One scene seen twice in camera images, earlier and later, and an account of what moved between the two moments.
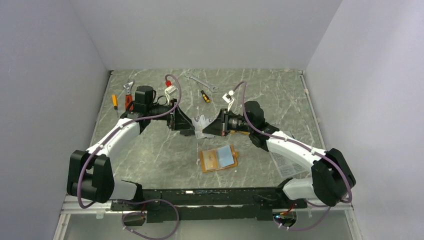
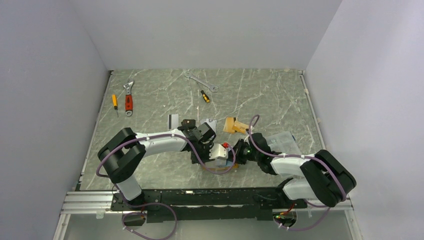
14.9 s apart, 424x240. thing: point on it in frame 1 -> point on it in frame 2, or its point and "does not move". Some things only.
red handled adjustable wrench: x=128 y=97 does not move
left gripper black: x=178 y=120 -> x=206 y=158
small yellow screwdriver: x=115 y=102 does not move
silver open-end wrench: x=212 y=88 does not move
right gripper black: x=220 y=126 -> x=237 y=149
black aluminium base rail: x=232 y=204 does not move
